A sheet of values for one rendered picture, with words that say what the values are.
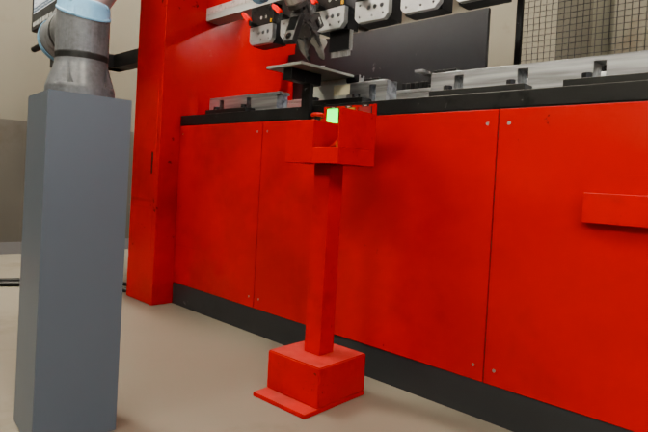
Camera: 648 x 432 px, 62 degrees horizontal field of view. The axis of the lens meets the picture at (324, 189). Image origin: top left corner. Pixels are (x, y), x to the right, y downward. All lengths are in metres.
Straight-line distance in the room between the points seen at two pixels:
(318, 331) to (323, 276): 0.16
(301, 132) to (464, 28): 1.08
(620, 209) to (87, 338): 1.23
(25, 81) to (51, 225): 2.98
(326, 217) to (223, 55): 1.46
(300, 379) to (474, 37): 1.51
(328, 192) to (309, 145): 0.14
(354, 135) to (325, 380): 0.66
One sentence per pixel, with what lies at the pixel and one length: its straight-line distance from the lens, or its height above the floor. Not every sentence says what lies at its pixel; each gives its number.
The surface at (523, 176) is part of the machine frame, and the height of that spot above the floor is 0.65.
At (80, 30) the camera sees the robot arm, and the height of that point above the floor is 0.92.
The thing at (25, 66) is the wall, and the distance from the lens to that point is 4.24.
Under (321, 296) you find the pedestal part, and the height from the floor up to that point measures 0.29.
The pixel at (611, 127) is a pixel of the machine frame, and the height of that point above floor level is 0.77.
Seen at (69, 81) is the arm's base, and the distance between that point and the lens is 1.34.
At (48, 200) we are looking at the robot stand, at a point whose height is 0.54.
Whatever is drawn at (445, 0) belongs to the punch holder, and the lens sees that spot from 1.85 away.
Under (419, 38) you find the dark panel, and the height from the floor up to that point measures 1.26.
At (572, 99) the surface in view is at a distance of 1.44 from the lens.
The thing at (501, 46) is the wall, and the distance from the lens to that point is 3.80.
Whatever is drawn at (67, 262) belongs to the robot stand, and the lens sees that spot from 1.32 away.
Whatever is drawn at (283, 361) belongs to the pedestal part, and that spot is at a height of 0.10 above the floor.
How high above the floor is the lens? 0.62
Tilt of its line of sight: 1 degrees down
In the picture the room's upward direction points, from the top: 3 degrees clockwise
